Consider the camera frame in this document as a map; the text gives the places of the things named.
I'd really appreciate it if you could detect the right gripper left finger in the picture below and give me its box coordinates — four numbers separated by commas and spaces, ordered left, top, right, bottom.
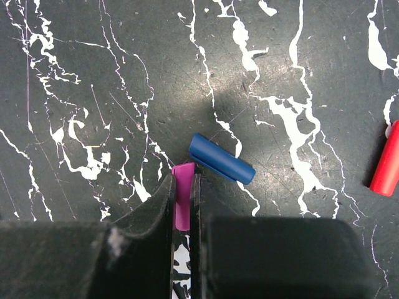
1, 175, 175, 298

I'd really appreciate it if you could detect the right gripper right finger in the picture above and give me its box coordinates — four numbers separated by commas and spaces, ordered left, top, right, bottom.
190, 175, 374, 298

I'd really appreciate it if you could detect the purple pen cap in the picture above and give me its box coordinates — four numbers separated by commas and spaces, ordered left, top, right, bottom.
171, 163, 195, 232

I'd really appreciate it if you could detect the blue pen cap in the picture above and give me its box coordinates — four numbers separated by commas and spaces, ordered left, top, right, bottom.
189, 133, 256, 185

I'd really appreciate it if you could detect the red pen cap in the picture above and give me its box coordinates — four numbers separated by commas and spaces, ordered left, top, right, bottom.
370, 120, 399, 196

